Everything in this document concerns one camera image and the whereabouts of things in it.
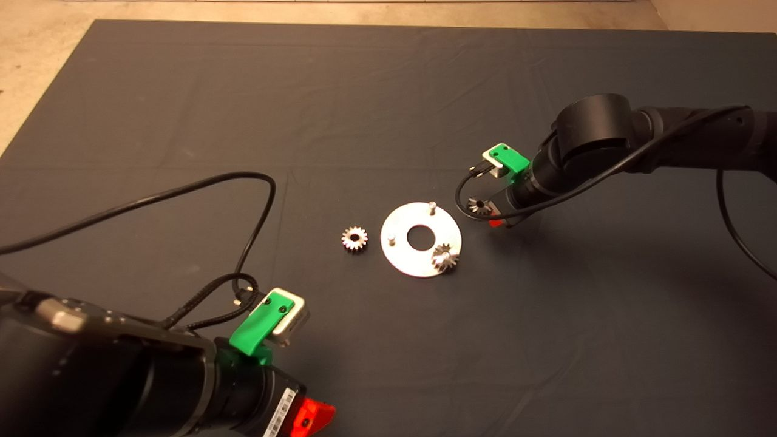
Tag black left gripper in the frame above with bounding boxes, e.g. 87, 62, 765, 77
200, 340, 336, 437

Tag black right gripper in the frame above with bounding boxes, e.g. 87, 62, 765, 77
489, 164, 556, 229

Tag round metal carrier plate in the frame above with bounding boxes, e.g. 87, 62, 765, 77
380, 202, 462, 279

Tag shiny silver planetary gear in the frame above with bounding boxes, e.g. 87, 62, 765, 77
341, 226, 368, 254

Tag dark grey table cloth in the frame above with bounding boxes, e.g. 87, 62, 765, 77
0, 20, 777, 437

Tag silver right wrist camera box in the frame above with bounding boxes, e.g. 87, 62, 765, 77
481, 149, 509, 180

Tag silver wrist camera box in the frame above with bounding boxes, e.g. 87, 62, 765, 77
267, 288, 310, 348
481, 149, 509, 180

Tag smooth black right camera cable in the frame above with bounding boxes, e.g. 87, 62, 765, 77
455, 105, 777, 281

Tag green right camera mount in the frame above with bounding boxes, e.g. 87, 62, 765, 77
489, 143, 531, 183

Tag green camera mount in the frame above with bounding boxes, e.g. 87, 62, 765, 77
489, 143, 531, 183
229, 291, 288, 367

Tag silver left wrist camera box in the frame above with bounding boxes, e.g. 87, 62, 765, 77
267, 288, 310, 348

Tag green left camera mount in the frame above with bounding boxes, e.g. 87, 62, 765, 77
229, 291, 288, 367

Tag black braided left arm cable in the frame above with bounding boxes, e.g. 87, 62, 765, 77
161, 272, 262, 333

